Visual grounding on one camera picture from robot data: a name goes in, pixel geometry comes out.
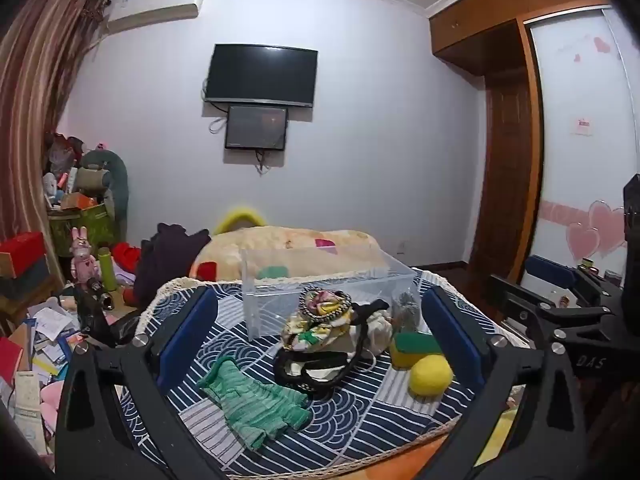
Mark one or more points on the orange cloth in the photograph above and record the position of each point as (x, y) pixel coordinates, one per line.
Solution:
(350, 465)

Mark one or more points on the beige blanket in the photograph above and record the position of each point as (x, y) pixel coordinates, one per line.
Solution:
(280, 245)

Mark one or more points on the striped floral scrunchie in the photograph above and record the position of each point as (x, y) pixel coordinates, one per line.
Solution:
(325, 302)

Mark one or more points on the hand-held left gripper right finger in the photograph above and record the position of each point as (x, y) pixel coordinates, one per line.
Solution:
(450, 332)

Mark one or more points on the white sliding wardrobe door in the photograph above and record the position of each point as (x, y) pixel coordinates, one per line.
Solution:
(575, 170)

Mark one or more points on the pink bunny toy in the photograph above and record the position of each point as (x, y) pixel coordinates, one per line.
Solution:
(82, 260)

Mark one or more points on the yellow foam tube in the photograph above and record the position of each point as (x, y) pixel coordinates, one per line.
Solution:
(239, 214)

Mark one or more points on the green knitted glove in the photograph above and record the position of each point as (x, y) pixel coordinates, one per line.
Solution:
(250, 402)

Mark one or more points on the wooden door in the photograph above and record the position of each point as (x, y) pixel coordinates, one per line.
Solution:
(507, 170)

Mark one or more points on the red box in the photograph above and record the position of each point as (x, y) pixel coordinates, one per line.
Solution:
(20, 252)

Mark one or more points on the large black television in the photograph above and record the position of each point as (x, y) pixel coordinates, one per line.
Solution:
(261, 75)

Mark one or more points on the green plush toy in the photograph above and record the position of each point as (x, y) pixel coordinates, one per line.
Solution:
(112, 180)

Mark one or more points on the small paper label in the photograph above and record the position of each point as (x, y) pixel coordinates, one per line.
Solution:
(582, 126)

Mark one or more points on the black plastic bag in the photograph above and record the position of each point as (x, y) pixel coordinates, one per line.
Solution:
(95, 322)

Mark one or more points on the green and yellow sponge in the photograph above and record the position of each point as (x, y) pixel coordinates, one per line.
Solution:
(412, 347)

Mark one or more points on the yellow round sponge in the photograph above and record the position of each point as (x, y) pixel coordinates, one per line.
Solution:
(431, 374)

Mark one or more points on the navy patterned tablecloth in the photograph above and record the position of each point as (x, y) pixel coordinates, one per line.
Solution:
(370, 420)

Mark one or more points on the green bottle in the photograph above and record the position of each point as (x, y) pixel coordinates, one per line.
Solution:
(106, 270)

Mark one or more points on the floral cloth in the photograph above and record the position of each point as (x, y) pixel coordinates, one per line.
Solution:
(310, 332)

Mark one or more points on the pink heart sticker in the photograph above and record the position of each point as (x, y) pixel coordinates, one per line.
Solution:
(600, 230)

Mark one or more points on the small black monitor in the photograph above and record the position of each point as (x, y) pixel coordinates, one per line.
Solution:
(256, 127)

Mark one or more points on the white air conditioner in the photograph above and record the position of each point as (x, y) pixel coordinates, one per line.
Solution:
(155, 7)

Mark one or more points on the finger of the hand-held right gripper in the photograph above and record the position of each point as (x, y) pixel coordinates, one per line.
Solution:
(515, 292)
(550, 270)

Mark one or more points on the red cloth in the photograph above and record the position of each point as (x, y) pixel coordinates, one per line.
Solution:
(126, 256)

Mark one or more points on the striped curtain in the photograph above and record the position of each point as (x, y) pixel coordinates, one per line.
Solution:
(35, 110)

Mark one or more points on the green fabric storage box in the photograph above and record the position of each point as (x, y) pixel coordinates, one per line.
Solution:
(82, 227)

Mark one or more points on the black belt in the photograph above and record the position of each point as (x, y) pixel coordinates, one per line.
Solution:
(320, 365)

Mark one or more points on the clear plastic storage box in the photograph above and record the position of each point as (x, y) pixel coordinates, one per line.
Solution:
(320, 280)

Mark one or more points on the wall outlet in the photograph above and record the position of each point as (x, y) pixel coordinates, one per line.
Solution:
(400, 248)

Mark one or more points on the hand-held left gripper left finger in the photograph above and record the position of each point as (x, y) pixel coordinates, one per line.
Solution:
(187, 332)

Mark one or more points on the pile of household clutter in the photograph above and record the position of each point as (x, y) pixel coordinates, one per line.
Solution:
(62, 175)

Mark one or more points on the grey steel wool scourer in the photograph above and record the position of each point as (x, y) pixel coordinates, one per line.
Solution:
(406, 310)

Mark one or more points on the dark purple clothing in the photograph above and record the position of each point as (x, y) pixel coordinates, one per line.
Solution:
(167, 260)

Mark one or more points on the pile of papers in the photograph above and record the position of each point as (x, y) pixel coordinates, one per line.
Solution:
(42, 340)

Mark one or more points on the wooden overhead cabinet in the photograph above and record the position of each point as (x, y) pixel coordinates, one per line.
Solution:
(480, 15)

